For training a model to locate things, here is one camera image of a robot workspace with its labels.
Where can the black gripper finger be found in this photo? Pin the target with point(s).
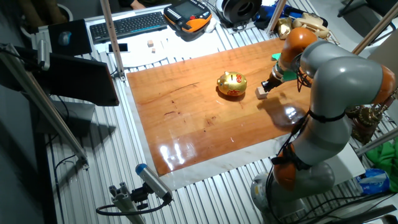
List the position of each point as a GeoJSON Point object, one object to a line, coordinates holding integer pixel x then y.
{"type": "Point", "coordinates": [269, 90]}
{"type": "Point", "coordinates": [264, 84]}

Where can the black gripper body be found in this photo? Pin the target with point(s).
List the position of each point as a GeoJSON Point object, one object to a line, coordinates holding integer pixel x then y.
{"type": "Point", "coordinates": [273, 83]}

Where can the pale wooden cube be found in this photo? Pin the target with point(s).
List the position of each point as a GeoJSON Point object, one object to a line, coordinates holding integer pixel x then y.
{"type": "Point", "coordinates": [260, 93]}

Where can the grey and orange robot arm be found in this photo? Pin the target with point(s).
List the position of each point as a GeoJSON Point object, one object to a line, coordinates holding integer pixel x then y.
{"type": "Point", "coordinates": [342, 81]}

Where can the gold foil object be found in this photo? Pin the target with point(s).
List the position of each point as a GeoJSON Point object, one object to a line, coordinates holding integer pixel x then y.
{"type": "Point", "coordinates": [284, 28]}

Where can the white rounded object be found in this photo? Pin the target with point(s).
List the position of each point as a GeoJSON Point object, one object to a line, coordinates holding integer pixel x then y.
{"type": "Point", "coordinates": [212, 25]}

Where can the person hand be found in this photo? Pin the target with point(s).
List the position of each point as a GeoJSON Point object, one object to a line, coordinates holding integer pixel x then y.
{"type": "Point", "coordinates": [137, 4]}

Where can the golden piggy bank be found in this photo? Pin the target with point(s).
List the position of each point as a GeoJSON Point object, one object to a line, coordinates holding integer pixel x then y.
{"type": "Point", "coordinates": [231, 83]}

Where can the dark blue bag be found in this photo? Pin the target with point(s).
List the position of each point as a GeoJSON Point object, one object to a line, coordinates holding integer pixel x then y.
{"type": "Point", "coordinates": [264, 14]}

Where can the black orange teach pendant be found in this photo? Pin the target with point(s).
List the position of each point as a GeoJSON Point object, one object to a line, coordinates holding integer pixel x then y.
{"type": "Point", "coordinates": [186, 14]}

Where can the white flat board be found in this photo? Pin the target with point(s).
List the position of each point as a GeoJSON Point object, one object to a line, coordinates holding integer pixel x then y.
{"type": "Point", "coordinates": [351, 165]}

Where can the grey box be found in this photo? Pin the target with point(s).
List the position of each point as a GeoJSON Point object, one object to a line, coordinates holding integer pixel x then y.
{"type": "Point", "coordinates": [385, 59]}

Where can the small wooden block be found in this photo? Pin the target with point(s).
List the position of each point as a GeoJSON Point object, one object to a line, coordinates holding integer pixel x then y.
{"type": "Point", "coordinates": [150, 43]}
{"type": "Point", "coordinates": [153, 50]}

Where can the black office chair base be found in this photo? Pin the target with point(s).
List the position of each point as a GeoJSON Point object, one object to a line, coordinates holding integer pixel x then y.
{"type": "Point", "coordinates": [367, 6]}

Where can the green cloth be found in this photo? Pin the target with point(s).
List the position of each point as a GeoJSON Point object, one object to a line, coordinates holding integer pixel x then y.
{"type": "Point", "coordinates": [385, 161]}

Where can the blue plastic bag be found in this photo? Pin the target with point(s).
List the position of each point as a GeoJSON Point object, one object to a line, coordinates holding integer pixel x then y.
{"type": "Point", "coordinates": [373, 182]}

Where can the black computer keyboard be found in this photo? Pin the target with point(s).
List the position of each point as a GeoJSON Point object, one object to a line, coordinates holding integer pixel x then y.
{"type": "Point", "coordinates": [127, 26]}

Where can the black flat monitor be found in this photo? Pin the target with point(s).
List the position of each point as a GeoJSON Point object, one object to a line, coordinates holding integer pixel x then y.
{"type": "Point", "coordinates": [84, 81]}

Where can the black mouse pad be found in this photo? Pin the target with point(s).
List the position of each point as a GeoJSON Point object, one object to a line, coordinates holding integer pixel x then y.
{"type": "Point", "coordinates": [77, 34]}

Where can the grey computer mouse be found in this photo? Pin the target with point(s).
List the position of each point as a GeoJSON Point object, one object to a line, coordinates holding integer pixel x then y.
{"type": "Point", "coordinates": [64, 38]}

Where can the green wrist bracket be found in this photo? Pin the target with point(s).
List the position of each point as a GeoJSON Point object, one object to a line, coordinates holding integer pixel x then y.
{"type": "Point", "coordinates": [290, 76]}

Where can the aluminium frame post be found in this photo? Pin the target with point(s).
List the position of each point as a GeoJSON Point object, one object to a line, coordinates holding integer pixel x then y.
{"type": "Point", "coordinates": [276, 15]}
{"type": "Point", "coordinates": [112, 37]}
{"type": "Point", "coordinates": [376, 29]}

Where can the aluminium frame beam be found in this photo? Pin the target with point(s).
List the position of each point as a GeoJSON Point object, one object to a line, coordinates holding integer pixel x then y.
{"type": "Point", "coordinates": [40, 99]}
{"type": "Point", "coordinates": [377, 141]}

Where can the silver camera with blue end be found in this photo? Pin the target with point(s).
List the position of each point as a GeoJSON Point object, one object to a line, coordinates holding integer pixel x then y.
{"type": "Point", "coordinates": [154, 182]}

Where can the aluminium camera stand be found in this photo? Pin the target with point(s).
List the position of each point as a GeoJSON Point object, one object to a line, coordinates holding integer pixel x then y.
{"type": "Point", "coordinates": [124, 202]}

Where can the silver camera on frame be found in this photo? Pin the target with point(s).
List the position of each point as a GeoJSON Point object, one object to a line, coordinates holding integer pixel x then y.
{"type": "Point", "coordinates": [43, 54]}

